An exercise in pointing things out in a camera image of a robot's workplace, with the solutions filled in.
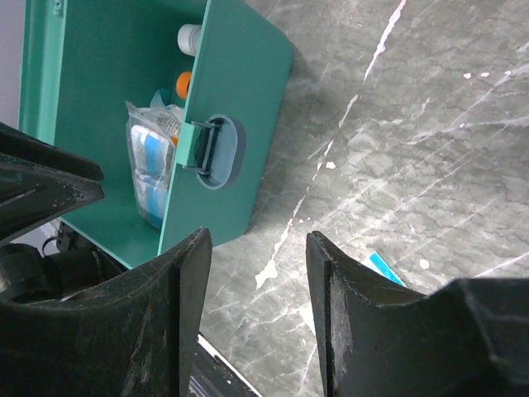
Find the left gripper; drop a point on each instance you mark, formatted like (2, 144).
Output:
(40, 182)

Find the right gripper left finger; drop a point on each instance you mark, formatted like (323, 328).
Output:
(133, 335)

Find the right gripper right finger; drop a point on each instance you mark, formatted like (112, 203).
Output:
(378, 338)

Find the teal medicine box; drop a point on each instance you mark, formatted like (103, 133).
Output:
(176, 101)

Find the small blue white packets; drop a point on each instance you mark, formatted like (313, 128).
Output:
(152, 136)

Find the brown bottle orange cap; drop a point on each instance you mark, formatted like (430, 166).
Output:
(182, 84)

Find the white plastic bottle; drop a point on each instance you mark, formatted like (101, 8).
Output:
(188, 38)

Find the flat blue white sachet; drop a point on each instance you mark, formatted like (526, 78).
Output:
(378, 264)

